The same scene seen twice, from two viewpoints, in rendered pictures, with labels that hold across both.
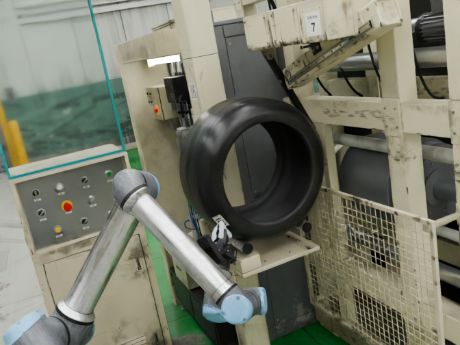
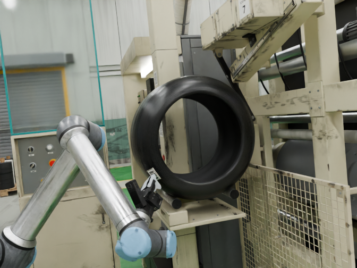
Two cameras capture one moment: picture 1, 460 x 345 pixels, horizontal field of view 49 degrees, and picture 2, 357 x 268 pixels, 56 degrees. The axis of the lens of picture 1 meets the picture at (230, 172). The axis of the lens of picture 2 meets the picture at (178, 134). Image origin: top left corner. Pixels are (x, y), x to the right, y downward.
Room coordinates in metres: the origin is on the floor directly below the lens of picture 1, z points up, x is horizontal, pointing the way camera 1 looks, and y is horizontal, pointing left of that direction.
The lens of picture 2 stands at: (0.38, -0.24, 1.29)
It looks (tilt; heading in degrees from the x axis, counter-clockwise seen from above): 3 degrees down; 7
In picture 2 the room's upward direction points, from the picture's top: 6 degrees counter-clockwise
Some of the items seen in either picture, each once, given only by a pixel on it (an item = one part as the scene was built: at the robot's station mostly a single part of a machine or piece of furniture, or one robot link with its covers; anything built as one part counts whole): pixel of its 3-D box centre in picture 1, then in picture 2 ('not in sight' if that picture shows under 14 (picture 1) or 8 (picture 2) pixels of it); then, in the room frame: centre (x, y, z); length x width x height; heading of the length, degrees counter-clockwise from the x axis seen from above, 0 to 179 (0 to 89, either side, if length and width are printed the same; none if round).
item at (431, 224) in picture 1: (359, 271); (281, 242); (1.97, -0.47, 0.65); 0.90 x 0.02 x 0.70; 22
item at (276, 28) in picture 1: (305, 23); (245, 21); (2.05, -0.40, 1.71); 0.61 x 0.25 x 0.15; 22
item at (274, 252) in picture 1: (261, 248); (196, 211); (2.06, -0.08, 0.80); 0.37 x 0.36 x 0.02; 112
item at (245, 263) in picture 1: (232, 250); (169, 209); (2.01, 0.05, 0.84); 0.36 x 0.09 x 0.06; 22
